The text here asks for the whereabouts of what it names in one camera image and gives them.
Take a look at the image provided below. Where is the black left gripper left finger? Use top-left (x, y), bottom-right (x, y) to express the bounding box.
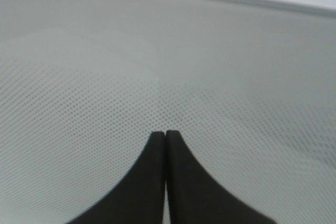
top-left (69, 132), bottom-right (165, 223)

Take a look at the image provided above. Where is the white microwave door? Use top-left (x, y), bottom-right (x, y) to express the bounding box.
top-left (1, 0), bottom-right (335, 223)

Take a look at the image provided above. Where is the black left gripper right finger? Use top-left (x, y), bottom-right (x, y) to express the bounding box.
top-left (166, 130), bottom-right (275, 223)

